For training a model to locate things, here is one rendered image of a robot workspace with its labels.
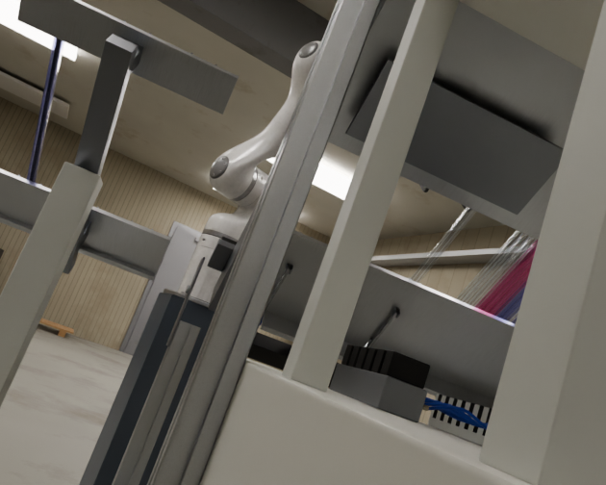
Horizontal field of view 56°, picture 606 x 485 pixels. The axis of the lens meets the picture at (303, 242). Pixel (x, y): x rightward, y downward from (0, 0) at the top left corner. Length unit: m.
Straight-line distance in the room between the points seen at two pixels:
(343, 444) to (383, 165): 0.25
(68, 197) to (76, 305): 8.17
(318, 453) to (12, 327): 0.73
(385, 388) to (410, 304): 0.48
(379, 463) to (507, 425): 0.06
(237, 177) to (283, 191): 0.98
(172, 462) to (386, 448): 0.34
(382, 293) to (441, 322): 0.13
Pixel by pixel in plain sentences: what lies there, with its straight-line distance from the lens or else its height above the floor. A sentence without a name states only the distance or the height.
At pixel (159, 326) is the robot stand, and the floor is 0.61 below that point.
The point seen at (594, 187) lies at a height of 0.71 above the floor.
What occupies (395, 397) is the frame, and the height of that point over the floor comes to 0.64.
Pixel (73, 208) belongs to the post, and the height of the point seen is 0.74.
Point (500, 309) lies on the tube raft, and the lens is 1.13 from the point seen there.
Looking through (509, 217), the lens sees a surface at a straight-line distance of 0.99.
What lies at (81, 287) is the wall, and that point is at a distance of 9.13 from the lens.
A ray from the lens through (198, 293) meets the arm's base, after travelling 1.52.
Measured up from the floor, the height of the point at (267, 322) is 0.69.
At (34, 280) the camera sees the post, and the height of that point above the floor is 0.62.
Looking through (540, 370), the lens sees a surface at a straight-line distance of 0.19.
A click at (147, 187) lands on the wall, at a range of 9.34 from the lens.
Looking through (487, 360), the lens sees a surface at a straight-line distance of 1.21.
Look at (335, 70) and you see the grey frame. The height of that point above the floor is 0.93.
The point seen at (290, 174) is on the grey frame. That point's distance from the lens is 0.57.
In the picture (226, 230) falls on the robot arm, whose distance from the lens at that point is 1.54.
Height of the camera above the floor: 0.63
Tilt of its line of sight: 12 degrees up
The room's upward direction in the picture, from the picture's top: 20 degrees clockwise
